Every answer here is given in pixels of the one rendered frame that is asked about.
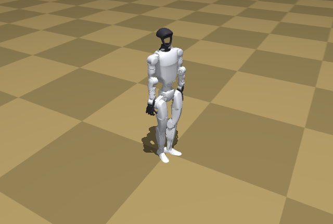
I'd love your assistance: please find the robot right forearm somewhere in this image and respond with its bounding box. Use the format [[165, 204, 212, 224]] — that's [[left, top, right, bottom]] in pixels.
[[148, 79, 156, 105]]

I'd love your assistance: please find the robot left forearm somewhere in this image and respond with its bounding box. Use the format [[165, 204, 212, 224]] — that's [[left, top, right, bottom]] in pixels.
[[177, 73, 185, 90]]

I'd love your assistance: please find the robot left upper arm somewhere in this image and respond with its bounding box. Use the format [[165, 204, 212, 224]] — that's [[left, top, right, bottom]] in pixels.
[[175, 47, 186, 75]]

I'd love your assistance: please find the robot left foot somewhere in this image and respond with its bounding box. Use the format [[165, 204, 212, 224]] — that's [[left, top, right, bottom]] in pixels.
[[163, 147, 182, 156]]

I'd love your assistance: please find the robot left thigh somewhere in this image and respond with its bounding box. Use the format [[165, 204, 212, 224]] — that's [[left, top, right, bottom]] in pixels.
[[167, 90, 183, 129]]

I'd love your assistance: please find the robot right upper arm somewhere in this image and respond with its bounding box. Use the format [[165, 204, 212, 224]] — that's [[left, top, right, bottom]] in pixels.
[[147, 54, 159, 85]]

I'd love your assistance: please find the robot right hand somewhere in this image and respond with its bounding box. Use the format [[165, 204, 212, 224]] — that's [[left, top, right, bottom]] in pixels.
[[146, 100, 157, 116]]

